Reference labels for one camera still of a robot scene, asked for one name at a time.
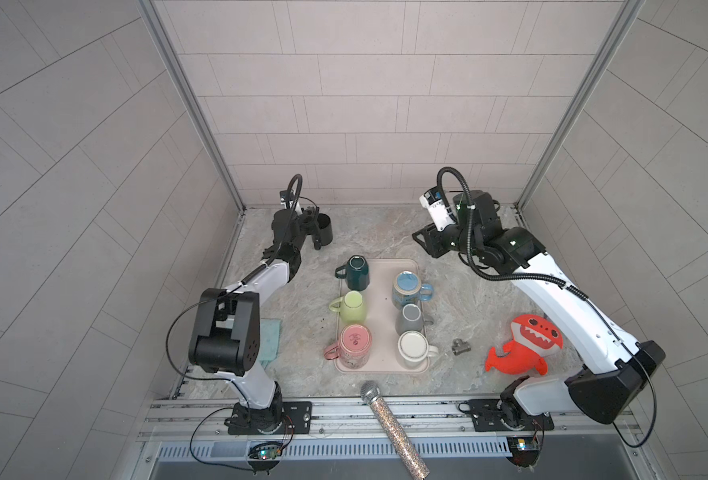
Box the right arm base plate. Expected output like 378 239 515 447
457 399 554 432

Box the light green mug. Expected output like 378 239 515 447
328 291 367 325

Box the glitter tube with silver cap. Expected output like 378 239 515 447
360 380 430 480

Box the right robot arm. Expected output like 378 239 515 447
413 166 665 429

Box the small metal clip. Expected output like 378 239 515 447
451 338 471 356

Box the right circuit board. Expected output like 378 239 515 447
506 437 541 468

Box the grey mug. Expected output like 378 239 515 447
395 303 434 335

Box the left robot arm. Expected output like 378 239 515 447
188 173 316 433

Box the dark green mug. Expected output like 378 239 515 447
335 255 370 292

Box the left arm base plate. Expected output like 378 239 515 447
224 401 312 435

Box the teal folded cloth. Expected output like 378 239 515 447
257 319 281 367

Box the pink glass mug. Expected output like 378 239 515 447
324 324 372 369

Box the white mug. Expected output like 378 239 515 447
397 331 439 370

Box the red shark plush toy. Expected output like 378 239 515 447
485 315 564 376

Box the black mug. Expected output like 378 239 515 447
312 213 333 250

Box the circuit board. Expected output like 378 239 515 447
247 442 283 461
506 437 541 468

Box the aluminium rail frame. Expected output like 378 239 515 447
137 392 640 445

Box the iridescent blue butterfly mug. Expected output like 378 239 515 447
392 271 434 309

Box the left circuit board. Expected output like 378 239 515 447
247 442 283 461

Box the beige plastic tray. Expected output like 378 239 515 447
333 259 431 375

